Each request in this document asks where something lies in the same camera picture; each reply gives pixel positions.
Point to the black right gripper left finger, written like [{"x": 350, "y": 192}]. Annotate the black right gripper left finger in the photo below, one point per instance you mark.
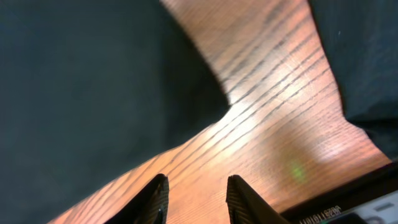
[{"x": 149, "y": 206}]

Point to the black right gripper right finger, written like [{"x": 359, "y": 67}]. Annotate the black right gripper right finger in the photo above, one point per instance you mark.
[{"x": 246, "y": 206}]

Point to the black t-shirt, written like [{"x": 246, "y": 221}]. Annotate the black t-shirt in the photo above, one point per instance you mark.
[{"x": 90, "y": 89}]

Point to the dark navy t-shirt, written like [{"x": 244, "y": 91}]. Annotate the dark navy t-shirt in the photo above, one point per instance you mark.
[{"x": 359, "y": 38}]

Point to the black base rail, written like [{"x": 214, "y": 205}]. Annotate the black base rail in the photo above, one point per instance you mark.
[{"x": 371, "y": 198}]

